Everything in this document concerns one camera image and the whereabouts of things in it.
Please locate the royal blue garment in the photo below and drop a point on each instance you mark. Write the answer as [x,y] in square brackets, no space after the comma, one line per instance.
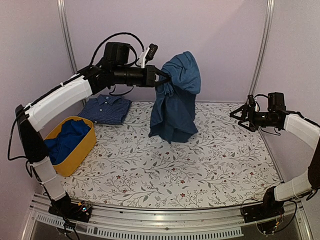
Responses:
[71,134]

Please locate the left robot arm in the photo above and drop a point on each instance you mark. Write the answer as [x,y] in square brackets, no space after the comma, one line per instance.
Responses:
[113,69]

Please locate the front aluminium rail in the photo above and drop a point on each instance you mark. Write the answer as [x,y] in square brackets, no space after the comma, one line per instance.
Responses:
[111,222]

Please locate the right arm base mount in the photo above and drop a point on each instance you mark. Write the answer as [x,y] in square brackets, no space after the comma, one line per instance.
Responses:
[271,213]

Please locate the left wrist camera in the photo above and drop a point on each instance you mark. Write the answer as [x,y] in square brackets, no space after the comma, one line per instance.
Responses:
[147,55]

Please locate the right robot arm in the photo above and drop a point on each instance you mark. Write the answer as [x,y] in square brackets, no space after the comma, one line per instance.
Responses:
[297,151]

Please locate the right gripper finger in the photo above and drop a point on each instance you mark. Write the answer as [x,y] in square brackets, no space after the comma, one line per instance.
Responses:
[247,125]
[240,112]

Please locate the left aluminium frame post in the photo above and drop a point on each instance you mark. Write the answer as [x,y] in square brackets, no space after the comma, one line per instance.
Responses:
[66,34]

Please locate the floral tablecloth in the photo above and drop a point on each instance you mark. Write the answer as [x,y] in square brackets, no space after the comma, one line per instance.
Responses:
[222,165]

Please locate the folded blue checkered shirt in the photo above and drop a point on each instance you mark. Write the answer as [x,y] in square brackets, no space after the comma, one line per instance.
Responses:
[106,109]

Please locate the teal blue t-shirt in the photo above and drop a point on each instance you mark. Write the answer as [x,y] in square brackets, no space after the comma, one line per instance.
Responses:
[174,110]

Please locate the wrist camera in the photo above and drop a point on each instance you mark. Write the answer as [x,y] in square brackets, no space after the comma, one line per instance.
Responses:
[147,55]
[252,103]

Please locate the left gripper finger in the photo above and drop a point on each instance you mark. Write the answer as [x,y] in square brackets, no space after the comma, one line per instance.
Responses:
[163,74]
[161,82]

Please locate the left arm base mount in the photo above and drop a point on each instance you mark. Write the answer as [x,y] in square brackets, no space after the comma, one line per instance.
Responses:
[64,207]

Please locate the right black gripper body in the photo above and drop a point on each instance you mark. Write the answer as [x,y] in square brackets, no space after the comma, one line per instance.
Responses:
[257,121]

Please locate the yellow laundry basket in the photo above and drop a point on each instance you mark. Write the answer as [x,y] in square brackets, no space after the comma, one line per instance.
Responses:
[76,157]

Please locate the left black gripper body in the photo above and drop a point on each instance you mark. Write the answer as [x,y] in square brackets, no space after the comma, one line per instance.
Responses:
[149,74]

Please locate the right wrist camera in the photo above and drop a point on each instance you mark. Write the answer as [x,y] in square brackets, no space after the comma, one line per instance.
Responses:
[252,103]

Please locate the right aluminium frame post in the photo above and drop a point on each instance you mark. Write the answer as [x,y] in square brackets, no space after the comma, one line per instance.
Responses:
[263,45]

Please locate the aluminium frame post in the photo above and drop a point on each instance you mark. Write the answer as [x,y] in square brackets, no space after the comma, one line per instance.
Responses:
[66,34]
[263,45]

